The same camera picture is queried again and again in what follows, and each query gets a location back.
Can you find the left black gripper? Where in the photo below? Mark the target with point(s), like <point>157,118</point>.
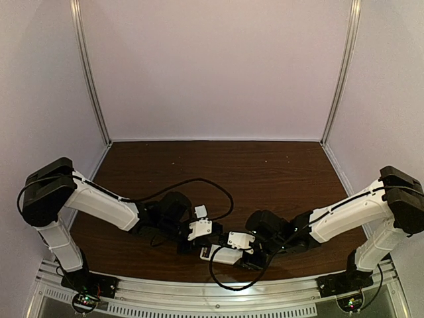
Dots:
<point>197,243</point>

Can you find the white remote control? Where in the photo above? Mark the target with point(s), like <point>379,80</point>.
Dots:
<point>224,255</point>

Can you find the white battery cover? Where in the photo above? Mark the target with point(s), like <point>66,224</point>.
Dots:
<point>200,212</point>

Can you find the left aluminium corner post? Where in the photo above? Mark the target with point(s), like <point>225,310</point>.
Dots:
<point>75,7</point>

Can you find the right aluminium corner post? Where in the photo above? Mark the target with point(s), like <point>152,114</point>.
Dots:
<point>348,52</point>

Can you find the aluminium corner post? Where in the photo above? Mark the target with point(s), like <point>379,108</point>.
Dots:
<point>348,52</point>
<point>75,7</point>

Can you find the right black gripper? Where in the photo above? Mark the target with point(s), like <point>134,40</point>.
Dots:
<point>259,265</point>

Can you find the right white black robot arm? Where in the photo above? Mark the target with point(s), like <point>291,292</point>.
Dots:
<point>395,199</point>

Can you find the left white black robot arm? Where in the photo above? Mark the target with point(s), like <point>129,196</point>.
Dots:
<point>58,185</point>

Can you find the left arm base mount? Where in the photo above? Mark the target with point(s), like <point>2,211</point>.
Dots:
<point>90,289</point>

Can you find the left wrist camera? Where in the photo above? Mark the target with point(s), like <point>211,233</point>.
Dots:
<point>203,227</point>

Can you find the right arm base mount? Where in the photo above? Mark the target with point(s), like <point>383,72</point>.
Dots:
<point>346,287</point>

